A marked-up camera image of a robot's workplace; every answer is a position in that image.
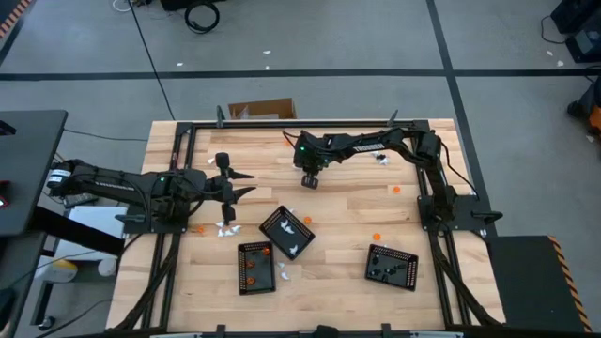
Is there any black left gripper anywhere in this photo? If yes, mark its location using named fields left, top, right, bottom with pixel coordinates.
left=185, top=152, right=258, bottom=225

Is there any black slotted plastic basket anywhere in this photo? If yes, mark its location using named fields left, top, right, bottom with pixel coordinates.
left=237, top=240, right=277, bottom=297
left=258, top=205, right=316, bottom=262
left=364, top=242, right=420, bottom=293

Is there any brown cardboard box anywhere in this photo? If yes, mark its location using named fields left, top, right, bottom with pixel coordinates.
left=227, top=97, right=298, bottom=121

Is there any white storage box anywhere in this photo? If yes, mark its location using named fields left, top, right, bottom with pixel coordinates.
left=55, top=205, right=128, bottom=264

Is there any white round object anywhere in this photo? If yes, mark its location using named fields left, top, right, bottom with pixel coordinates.
left=97, top=256, right=118, bottom=278

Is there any black power adapter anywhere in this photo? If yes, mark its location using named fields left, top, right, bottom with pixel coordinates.
left=63, top=192, right=102, bottom=209

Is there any pale yellow round object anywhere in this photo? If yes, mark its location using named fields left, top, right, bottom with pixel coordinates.
left=35, top=258, right=79, bottom=284

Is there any black desk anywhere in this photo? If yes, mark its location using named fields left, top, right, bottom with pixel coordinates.
left=0, top=109, right=69, bottom=237

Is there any black hazard-striped ramp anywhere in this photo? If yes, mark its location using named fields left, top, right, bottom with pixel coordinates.
left=0, top=0, right=37, bottom=39
left=485, top=234, right=593, bottom=334

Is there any person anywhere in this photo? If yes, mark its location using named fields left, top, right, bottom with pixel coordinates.
left=566, top=79, right=601, bottom=135

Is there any black equipment case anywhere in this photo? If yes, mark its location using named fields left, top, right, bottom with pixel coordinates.
left=549, top=0, right=601, bottom=65

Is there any black aluminium table frame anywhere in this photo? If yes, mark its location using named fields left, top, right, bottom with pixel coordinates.
left=110, top=105, right=506, bottom=338

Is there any coiled black cable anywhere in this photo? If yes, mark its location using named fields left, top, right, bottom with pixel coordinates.
left=183, top=1, right=221, bottom=35

